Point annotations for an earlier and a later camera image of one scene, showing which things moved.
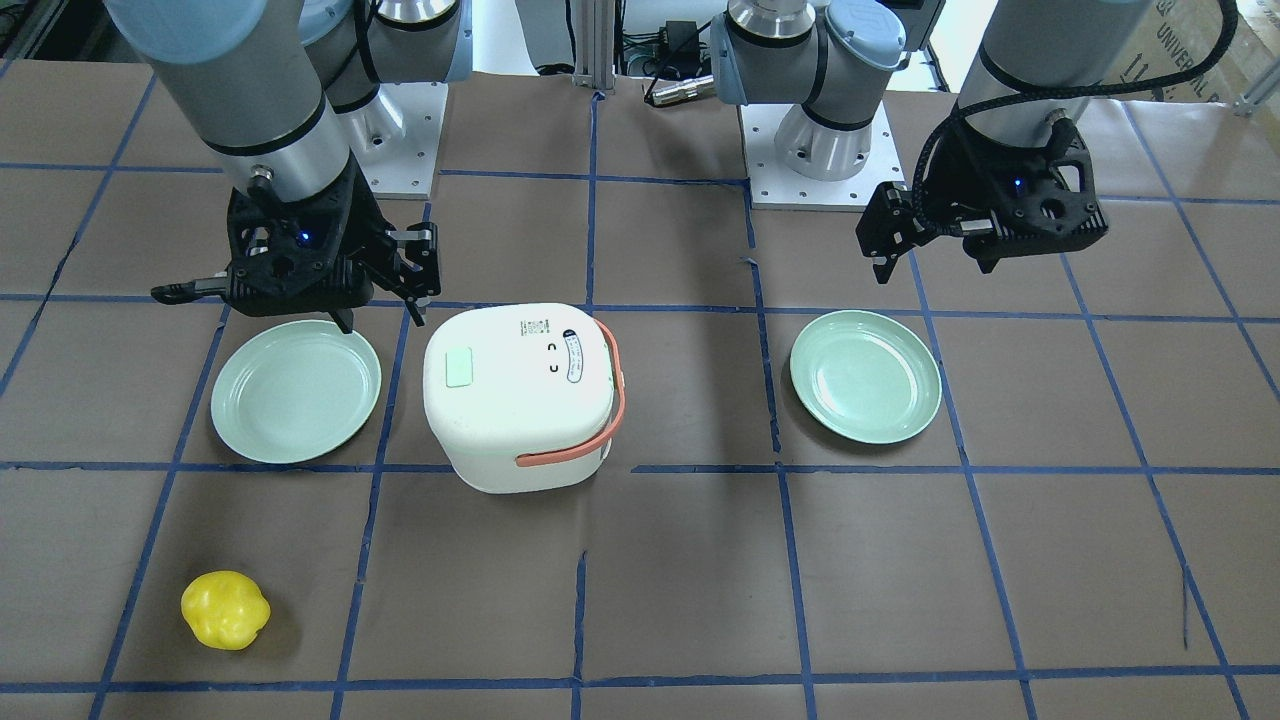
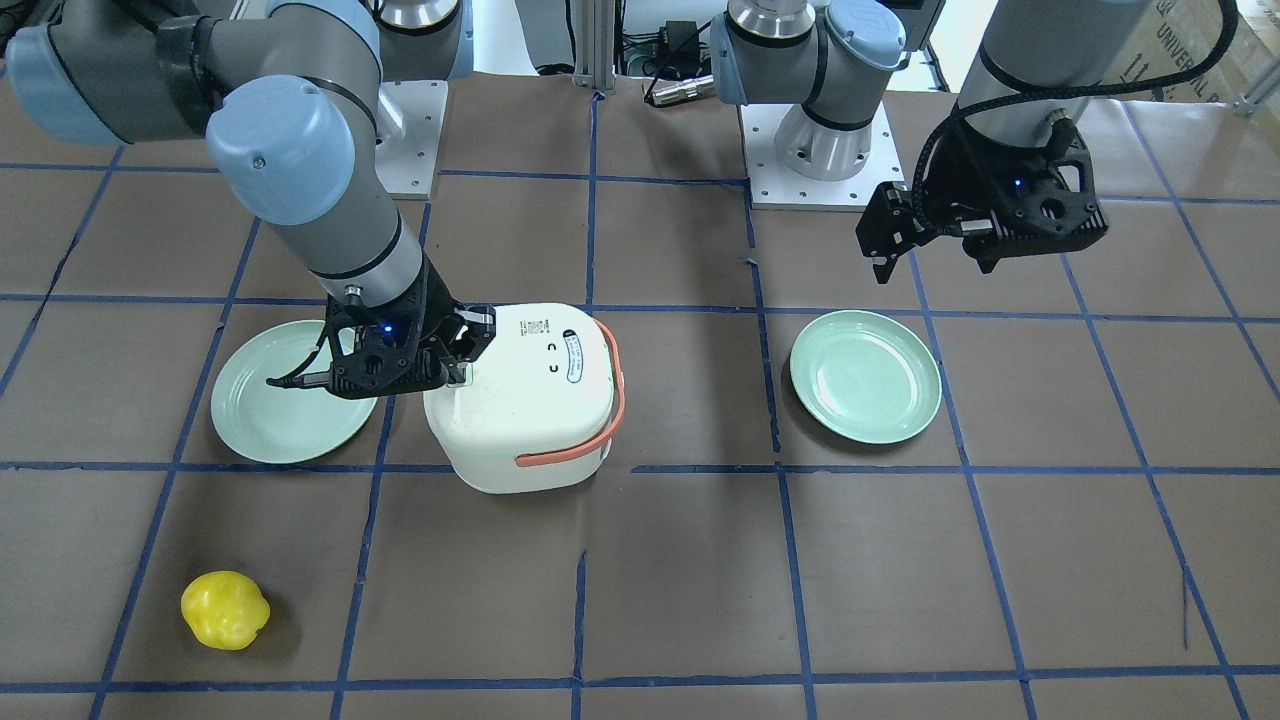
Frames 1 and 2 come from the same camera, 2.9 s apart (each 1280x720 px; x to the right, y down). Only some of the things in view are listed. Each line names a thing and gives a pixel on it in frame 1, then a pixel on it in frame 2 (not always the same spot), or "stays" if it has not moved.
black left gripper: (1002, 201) stays
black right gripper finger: (420, 273) -> (457, 354)
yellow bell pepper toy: (224, 610) stays
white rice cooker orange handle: (523, 397) stays
